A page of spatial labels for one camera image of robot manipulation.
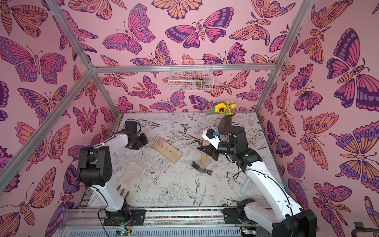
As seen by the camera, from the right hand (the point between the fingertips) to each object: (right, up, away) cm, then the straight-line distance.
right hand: (201, 143), depth 70 cm
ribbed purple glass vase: (+18, +10, +30) cm, 36 cm away
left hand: (-33, -1, +29) cm, 44 cm away
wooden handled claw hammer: (+1, -9, +5) cm, 10 cm away
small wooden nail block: (-20, -7, +24) cm, 32 cm away
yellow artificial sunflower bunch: (+16, +19, +17) cm, 30 cm away
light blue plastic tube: (+24, -26, +11) cm, 37 cm away
